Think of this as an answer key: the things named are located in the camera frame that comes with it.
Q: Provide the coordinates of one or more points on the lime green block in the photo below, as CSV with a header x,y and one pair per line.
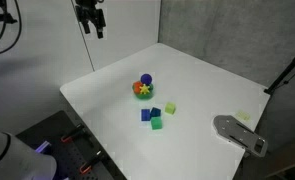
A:
x,y
170,108

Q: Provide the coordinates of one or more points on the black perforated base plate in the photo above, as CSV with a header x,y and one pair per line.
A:
x,y
45,136

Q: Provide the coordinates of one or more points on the orange toy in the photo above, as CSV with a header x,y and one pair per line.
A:
x,y
137,85

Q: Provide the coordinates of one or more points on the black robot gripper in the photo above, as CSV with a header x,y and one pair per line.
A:
x,y
86,12

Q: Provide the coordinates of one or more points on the left blue block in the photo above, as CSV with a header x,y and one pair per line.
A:
x,y
145,114

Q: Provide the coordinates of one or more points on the black orange clamp lower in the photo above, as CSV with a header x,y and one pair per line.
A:
x,y
86,167

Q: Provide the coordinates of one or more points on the purple ball toy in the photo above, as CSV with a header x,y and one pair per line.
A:
x,y
146,79

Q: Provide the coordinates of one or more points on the yellow star toy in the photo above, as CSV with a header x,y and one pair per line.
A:
x,y
144,89

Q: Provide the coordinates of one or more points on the dark blue block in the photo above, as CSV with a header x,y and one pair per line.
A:
x,y
155,112

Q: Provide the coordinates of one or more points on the black orange clamp upper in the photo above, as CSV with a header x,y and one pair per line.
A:
x,y
73,134

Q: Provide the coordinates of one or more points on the black orange clamp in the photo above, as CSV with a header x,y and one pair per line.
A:
x,y
86,167
73,134

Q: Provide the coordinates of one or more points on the green bowl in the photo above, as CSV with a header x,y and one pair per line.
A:
x,y
145,96

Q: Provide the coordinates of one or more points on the grey metal mounting plate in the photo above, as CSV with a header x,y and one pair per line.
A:
x,y
234,131

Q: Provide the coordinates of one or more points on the pale yellow small object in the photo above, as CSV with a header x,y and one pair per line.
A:
x,y
243,115

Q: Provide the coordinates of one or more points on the black tripod leg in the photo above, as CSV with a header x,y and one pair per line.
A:
x,y
280,79

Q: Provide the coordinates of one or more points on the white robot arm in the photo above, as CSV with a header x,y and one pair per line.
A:
x,y
39,53

